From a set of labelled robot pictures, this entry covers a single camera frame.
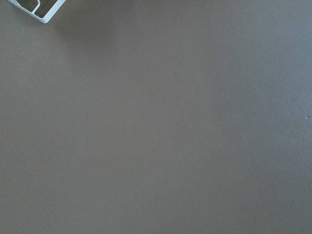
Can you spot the white wire cup rack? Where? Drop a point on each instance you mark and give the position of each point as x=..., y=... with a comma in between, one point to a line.
x=42, y=10

